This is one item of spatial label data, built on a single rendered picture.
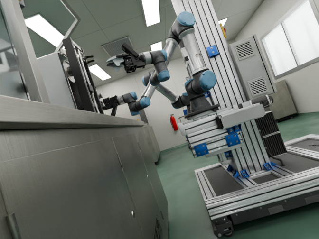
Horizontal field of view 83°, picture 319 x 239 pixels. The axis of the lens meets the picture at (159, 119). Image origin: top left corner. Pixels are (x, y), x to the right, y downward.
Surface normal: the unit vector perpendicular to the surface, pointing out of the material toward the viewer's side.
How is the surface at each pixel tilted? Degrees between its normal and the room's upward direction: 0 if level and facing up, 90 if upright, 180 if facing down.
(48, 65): 90
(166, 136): 90
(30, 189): 90
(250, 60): 90
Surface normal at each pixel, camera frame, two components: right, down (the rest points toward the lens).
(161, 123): -0.04, -0.04
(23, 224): 0.95, -0.33
